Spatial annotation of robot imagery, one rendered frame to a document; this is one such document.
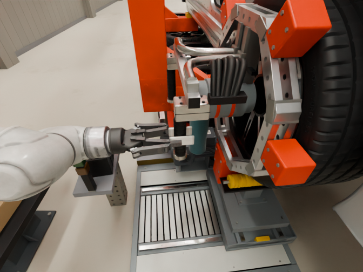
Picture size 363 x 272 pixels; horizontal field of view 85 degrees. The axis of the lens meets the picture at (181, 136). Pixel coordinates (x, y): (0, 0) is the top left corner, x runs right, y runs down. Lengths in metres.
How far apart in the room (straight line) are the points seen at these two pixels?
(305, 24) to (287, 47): 0.05
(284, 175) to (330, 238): 1.09
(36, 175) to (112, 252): 0.96
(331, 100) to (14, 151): 0.61
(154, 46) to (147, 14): 0.13
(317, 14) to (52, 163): 0.58
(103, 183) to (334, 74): 0.91
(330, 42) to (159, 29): 0.74
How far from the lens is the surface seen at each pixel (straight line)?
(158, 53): 1.09
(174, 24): 3.04
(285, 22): 0.49
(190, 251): 1.20
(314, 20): 0.49
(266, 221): 1.18
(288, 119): 0.52
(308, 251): 1.46
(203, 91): 0.66
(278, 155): 0.50
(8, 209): 1.29
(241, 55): 0.64
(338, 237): 1.60
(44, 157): 0.45
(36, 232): 1.56
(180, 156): 0.61
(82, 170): 0.88
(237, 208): 1.17
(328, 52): 0.53
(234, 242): 1.17
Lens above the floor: 1.21
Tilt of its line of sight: 41 degrees down
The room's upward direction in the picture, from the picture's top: straight up
